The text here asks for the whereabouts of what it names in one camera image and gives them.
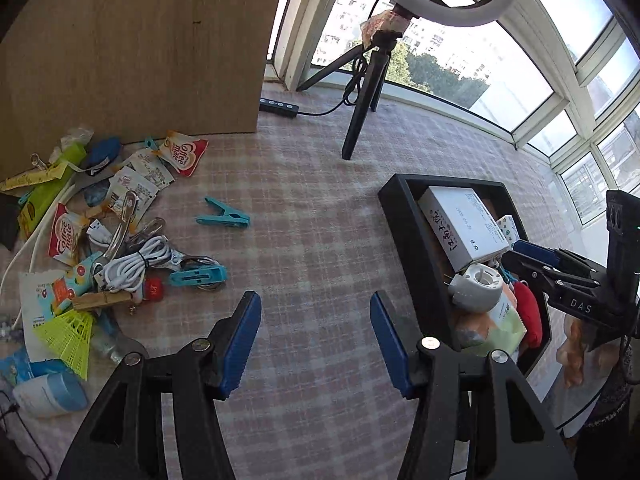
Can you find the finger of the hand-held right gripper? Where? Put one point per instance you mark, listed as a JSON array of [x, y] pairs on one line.
[[535, 251], [525, 270]]

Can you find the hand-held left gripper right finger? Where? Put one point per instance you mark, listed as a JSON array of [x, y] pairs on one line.
[[392, 345]]

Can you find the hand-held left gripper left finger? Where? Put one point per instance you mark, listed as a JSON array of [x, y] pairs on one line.
[[242, 340]]

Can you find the red pouch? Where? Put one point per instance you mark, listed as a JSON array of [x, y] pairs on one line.
[[530, 312]]

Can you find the white round plug-in device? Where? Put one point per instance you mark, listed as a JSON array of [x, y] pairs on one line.
[[475, 287]]

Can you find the light green cloth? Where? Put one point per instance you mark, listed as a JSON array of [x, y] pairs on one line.
[[505, 334]]

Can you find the white cardboard box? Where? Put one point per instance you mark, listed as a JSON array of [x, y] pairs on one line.
[[460, 225]]

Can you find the black tray container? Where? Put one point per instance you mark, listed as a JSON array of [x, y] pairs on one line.
[[415, 240]]

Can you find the yellow shuttlecock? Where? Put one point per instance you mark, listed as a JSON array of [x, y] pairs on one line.
[[70, 337]]

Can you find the white bottle with blue cap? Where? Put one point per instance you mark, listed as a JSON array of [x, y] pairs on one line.
[[50, 395]]

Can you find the person's right hand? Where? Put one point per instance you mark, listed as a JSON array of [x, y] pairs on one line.
[[580, 355]]

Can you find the star print tissue pack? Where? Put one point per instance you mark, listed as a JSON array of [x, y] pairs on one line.
[[507, 227]]

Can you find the teal plastic clip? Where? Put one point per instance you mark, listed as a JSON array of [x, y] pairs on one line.
[[200, 276]]

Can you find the small red tag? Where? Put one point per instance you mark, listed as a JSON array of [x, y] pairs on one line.
[[154, 290]]

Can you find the teal clothes peg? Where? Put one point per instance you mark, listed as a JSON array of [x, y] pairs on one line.
[[225, 218]]

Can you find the pink plaid blanket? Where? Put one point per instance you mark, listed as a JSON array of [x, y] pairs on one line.
[[310, 210]]

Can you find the wooden clothespin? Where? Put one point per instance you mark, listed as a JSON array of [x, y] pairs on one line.
[[100, 301]]

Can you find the teal printed packet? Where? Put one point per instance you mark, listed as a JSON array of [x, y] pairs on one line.
[[82, 275]]

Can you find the white sachet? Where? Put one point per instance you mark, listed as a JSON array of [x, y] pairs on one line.
[[147, 166], [131, 192]]

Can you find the red and white creamer packet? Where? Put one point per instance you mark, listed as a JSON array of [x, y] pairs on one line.
[[185, 152], [62, 235]]

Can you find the white snack packet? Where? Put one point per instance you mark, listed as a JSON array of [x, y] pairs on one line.
[[40, 300]]

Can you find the black tripod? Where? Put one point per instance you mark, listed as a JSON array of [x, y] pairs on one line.
[[365, 105]]

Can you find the blue plastic packet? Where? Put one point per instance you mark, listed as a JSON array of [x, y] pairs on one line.
[[17, 366]]

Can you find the blue pouch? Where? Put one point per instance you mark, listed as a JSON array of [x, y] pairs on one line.
[[100, 156]]

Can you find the black inline controller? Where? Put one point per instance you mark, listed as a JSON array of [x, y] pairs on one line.
[[277, 106]]

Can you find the green snack packet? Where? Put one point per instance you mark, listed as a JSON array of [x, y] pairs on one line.
[[45, 195]]

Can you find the yellow paper note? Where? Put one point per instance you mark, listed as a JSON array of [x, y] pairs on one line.
[[30, 178]]

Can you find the metal binder clip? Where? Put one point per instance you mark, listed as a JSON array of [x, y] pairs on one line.
[[37, 161]]

